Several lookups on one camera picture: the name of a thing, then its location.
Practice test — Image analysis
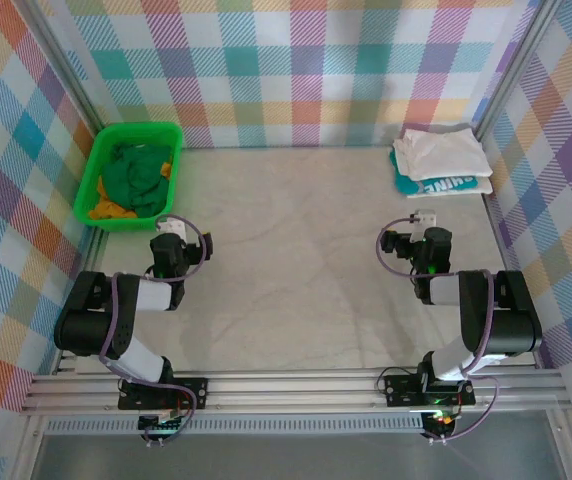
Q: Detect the green plastic basket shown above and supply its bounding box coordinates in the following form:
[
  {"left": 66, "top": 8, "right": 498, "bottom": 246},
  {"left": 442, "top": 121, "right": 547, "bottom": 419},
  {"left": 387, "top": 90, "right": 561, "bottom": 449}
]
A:
[{"left": 73, "top": 122, "right": 186, "bottom": 233}]

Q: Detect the controller circuit board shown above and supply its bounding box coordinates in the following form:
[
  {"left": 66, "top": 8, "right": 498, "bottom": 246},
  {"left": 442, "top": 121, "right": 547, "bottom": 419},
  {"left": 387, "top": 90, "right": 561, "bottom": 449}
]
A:
[
  {"left": 138, "top": 407, "right": 190, "bottom": 446},
  {"left": 423, "top": 409, "right": 460, "bottom": 441}
]

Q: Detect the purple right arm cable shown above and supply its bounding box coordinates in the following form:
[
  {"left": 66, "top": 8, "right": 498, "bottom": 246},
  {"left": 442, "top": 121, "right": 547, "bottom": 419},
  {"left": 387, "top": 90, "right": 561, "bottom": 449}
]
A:
[{"left": 376, "top": 215, "right": 500, "bottom": 444}]

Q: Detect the aluminium cross rail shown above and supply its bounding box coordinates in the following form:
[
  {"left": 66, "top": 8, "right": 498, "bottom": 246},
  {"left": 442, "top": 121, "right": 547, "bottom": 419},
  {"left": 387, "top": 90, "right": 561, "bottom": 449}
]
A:
[{"left": 20, "top": 367, "right": 572, "bottom": 416}]

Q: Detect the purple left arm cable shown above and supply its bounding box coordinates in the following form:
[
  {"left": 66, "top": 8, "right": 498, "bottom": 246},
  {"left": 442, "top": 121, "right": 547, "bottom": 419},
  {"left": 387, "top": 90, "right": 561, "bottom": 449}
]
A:
[{"left": 98, "top": 213, "right": 215, "bottom": 446}]

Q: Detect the white t-shirt with teal print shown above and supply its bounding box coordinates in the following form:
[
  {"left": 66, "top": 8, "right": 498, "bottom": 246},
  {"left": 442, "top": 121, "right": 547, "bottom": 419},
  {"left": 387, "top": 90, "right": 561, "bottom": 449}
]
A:
[{"left": 389, "top": 149, "right": 495, "bottom": 199}]

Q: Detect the green t-shirt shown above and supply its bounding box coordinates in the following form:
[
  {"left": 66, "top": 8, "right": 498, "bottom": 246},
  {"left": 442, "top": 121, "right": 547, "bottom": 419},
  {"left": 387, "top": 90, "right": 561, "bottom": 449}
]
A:
[{"left": 99, "top": 143, "right": 175, "bottom": 219}]

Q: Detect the right controller circuit board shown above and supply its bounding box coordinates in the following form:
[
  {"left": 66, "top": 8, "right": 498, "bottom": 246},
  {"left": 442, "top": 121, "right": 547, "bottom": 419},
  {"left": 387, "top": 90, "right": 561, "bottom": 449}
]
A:
[{"left": 423, "top": 409, "right": 460, "bottom": 441}]

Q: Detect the left controller circuit board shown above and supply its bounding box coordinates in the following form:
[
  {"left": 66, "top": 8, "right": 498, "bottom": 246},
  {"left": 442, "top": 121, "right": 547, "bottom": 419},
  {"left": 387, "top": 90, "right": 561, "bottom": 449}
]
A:
[{"left": 138, "top": 407, "right": 190, "bottom": 446}]

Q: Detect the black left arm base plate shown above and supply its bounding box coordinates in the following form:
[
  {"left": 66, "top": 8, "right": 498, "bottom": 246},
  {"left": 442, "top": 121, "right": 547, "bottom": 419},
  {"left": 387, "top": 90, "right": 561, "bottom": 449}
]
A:
[{"left": 117, "top": 377, "right": 210, "bottom": 412}]

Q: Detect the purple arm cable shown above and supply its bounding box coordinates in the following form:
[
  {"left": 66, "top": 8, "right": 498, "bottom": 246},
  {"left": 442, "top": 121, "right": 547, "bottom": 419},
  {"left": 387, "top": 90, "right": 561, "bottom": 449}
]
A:
[
  {"left": 98, "top": 213, "right": 215, "bottom": 446},
  {"left": 376, "top": 215, "right": 500, "bottom": 444}
]

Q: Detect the aluminium frame post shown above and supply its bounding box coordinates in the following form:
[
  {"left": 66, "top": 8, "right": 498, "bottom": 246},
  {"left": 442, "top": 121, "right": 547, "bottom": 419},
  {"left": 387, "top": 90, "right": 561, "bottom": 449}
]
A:
[
  {"left": 473, "top": 0, "right": 565, "bottom": 139},
  {"left": 20, "top": 0, "right": 107, "bottom": 131}
]

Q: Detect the grey slotted cable duct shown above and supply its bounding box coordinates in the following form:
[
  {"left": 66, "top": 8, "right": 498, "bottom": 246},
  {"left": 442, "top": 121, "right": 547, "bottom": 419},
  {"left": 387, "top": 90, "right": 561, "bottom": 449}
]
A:
[{"left": 45, "top": 418, "right": 425, "bottom": 435}]

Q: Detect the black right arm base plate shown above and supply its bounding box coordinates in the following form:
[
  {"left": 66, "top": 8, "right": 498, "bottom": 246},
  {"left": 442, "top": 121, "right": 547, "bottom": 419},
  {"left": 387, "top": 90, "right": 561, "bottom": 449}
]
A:
[{"left": 383, "top": 373, "right": 477, "bottom": 407}]

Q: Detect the orange t-shirt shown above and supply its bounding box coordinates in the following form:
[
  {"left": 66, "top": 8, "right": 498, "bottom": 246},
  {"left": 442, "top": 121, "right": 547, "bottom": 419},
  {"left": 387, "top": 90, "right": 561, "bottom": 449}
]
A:
[{"left": 88, "top": 159, "right": 175, "bottom": 221}]

